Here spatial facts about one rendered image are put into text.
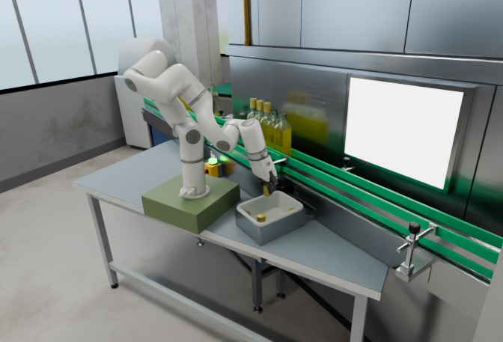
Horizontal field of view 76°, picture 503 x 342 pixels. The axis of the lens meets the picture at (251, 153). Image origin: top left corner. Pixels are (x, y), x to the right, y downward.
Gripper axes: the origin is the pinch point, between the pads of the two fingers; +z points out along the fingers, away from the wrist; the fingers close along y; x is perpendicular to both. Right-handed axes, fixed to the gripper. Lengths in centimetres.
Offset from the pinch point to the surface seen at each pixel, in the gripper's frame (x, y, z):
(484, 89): -45, -52, -28
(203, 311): 42, 24, 63
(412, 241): -5, -55, -4
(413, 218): -17, -49, 1
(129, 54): -55, 322, -11
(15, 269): 123, 152, 61
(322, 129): -37.3, 4.6, -4.0
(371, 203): -16.7, -34.2, 3.1
